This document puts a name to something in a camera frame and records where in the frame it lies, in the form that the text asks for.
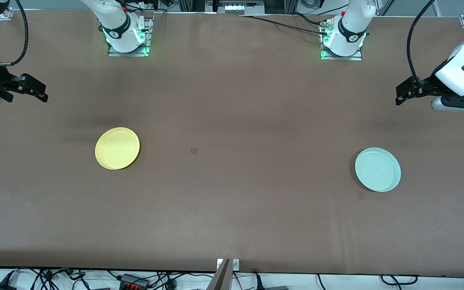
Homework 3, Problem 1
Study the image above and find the aluminium frame rack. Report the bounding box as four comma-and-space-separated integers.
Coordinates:
179, 0, 299, 15

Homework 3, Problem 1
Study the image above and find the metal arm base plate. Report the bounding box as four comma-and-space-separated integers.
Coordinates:
108, 18, 152, 57
321, 24, 363, 61

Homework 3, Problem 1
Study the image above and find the short black table cable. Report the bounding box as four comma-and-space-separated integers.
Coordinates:
292, 12, 323, 26

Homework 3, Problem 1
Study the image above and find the long black table cable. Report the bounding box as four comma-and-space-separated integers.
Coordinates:
238, 15, 330, 36

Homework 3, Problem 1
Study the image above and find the light green plate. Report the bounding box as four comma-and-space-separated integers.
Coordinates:
355, 147, 401, 192

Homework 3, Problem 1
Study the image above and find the black looped floor cable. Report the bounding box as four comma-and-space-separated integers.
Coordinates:
380, 275, 418, 286

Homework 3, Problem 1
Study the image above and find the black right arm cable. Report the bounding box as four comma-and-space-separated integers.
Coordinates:
0, 0, 29, 66

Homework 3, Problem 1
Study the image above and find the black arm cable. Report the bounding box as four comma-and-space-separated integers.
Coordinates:
407, 0, 436, 85
0, 0, 29, 66

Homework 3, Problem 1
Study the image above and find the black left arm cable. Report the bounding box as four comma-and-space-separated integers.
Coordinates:
407, 0, 436, 85

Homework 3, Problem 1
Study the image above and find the grey camera stand post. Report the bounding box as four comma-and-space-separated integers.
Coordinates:
207, 259, 231, 290

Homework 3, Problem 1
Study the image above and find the yellow plate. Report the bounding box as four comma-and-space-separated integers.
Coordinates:
95, 127, 140, 170

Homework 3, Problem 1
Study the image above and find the black box with orange connectors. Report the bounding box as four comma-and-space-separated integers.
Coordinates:
119, 274, 150, 289

